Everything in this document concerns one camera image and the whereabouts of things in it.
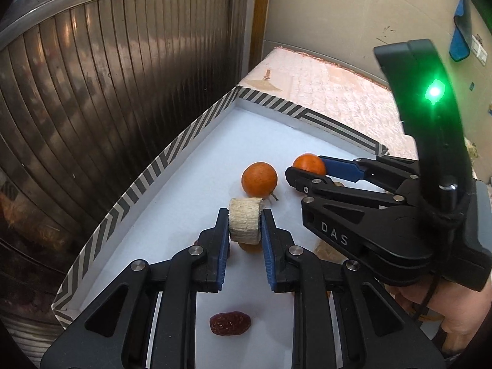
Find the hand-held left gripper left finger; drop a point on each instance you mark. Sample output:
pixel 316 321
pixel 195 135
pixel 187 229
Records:
pixel 221 253

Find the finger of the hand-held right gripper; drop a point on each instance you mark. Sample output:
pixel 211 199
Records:
pixel 342 167
pixel 319 184

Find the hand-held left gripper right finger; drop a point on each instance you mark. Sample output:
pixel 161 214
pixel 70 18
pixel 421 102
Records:
pixel 269 253

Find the white tray with striped rim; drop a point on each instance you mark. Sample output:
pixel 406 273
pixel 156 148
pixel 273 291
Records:
pixel 215 161

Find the person's right hand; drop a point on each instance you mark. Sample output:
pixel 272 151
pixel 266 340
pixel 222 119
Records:
pixel 453 307

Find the pink quilted bed cover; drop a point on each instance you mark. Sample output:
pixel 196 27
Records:
pixel 326 80

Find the blue hanging cloth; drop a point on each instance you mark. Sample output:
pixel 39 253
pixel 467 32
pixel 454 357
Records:
pixel 459 38

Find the metal roller shutter door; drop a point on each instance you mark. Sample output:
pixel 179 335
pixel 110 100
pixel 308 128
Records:
pixel 96 103

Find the wooden door frame strip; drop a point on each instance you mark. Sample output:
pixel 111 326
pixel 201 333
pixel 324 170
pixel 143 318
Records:
pixel 261 19

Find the white wall switch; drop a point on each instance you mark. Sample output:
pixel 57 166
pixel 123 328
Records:
pixel 480 48

